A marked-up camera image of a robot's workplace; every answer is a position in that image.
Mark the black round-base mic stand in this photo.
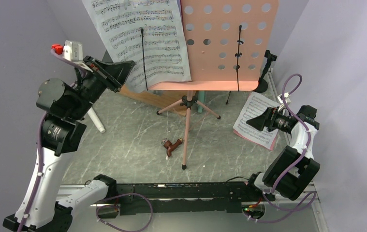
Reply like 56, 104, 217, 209
254, 49, 278, 93

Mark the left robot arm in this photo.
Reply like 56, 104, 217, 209
2, 56, 135, 232

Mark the wooden board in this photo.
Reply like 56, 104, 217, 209
119, 86, 187, 109

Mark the pink music stand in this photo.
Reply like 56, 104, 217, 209
148, 0, 280, 170

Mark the white microphone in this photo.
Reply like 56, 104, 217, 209
87, 107, 106, 133

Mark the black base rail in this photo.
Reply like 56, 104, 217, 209
98, 181, 263, 216

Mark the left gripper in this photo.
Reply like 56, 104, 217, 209
69, 55, 135, 120

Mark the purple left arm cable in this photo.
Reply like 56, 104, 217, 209
16, 48, 154, 232

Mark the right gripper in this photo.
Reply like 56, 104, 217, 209
246, 107, 292, 135

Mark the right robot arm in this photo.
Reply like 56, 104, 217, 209
244, 105, 320, 201

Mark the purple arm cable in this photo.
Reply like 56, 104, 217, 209
16, 48, 154, 232
243, 73, 317, 224

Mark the pink sheet music page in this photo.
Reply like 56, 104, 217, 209
233, 130, 279, 151

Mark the dark rack audio unit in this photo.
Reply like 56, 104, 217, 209
102, 50, 113, 63

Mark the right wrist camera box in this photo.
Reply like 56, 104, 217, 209
277, 92, 291, 108

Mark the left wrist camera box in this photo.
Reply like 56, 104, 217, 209
51, 40, 86, 70

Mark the white sheet music page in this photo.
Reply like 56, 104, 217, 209
233, 92, 279, 150
82, 0, 191, 93

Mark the brown plastic faucet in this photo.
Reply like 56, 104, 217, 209
161, 138, 184, 159

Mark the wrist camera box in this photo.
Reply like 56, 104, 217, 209
277, 92, 291, 108
51, 40, 86, 70

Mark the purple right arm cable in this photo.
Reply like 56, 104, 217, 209
243, 73, 317, 224

